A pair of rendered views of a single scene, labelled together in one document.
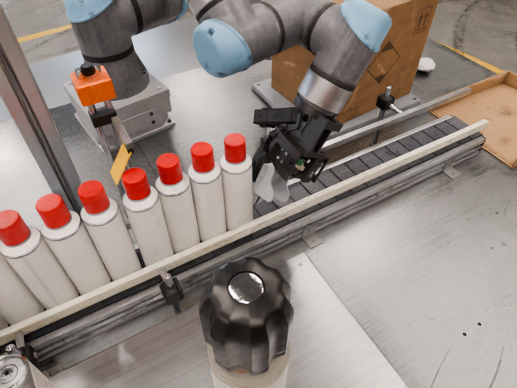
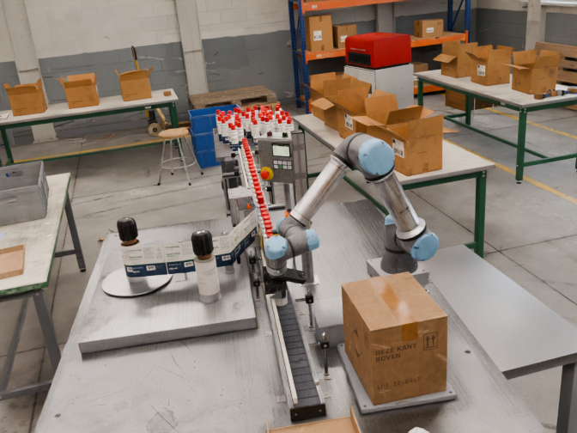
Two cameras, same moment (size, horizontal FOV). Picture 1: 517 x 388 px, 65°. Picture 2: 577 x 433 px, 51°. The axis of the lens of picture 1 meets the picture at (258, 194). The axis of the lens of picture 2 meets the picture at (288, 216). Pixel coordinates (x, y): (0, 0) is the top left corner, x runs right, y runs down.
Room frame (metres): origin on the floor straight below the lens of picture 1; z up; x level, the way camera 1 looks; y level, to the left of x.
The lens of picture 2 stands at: (1.38, -1.86, 2.10)
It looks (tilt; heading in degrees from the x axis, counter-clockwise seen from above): 22 degrees down; 114
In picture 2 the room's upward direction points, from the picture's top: 5 degrees counter-clockwise
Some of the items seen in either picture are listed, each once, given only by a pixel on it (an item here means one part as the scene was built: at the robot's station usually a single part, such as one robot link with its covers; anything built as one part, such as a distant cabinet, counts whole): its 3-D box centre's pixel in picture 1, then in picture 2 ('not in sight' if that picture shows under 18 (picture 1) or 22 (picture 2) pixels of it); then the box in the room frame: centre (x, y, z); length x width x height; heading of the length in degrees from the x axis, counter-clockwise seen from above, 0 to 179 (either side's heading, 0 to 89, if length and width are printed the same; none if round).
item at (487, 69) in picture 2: not in sight; (488, 64); (0.80, 5.04, 0.97); 0.42 x 0.39 x 0.37; 35
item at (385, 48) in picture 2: not in sight; (378, 83); (-0.64, 5.97, 0.61); 0.70 x 0.60 x 1.22; 139
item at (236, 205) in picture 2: not in sight; (244, 217); (0.09, 0.54, 1.01); 0.14 x 0.13 x 0.26; 120
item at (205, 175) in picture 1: (208, 195); not in sight; (0.45, 0.08, 0.98); 0.05 x 0.05 x 0.20
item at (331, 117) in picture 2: not in sight; (340, 106); (-0.24, 3.13, 0.97); 0.44 x 0.38 x 0.37; 42
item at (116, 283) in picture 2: not in sight; (137, 279); (-0.23, 0.07, 0.89); 0.31 x 0.31 x 0.01
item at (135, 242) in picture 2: not in sight; (130, 248); (-0.23, 0.07, 1.04); 0.09 x 0.09 x 0.29
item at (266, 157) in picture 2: not in sight; (282, 157); (0.39, 0.35, 1.38); 0.17 x 0.10 x 0.19; 175
